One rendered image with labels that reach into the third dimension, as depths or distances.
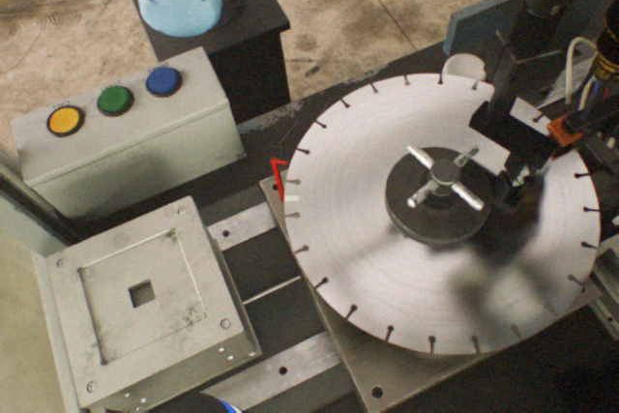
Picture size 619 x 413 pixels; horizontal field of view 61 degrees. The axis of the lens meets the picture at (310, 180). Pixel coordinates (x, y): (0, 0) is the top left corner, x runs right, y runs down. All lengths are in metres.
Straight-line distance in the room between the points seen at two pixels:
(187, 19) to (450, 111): 0.41
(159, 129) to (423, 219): 0.37
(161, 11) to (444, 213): 0.49
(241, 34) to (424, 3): 1.22
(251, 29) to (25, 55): 1.41
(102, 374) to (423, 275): 0.35
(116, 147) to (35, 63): 1.54
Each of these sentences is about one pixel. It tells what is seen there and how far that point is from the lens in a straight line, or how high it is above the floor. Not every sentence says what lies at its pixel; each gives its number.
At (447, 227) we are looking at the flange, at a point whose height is 0.96.
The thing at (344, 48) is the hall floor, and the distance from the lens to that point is 1.96.
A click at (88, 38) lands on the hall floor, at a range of 2.24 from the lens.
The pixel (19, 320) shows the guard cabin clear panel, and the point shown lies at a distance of 0.67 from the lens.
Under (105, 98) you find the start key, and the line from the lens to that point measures 0.77.
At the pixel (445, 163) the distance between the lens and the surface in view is 0.54.
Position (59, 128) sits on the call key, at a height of 0.90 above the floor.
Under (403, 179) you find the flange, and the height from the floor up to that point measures 0.96.
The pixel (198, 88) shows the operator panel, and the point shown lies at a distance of 0.75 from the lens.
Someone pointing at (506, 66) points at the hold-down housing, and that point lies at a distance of 0.48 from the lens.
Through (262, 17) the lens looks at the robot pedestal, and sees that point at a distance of 1.03.
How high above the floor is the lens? 1.47
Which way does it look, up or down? 62 degrees down
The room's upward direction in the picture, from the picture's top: 8 degrees counter-clockwise
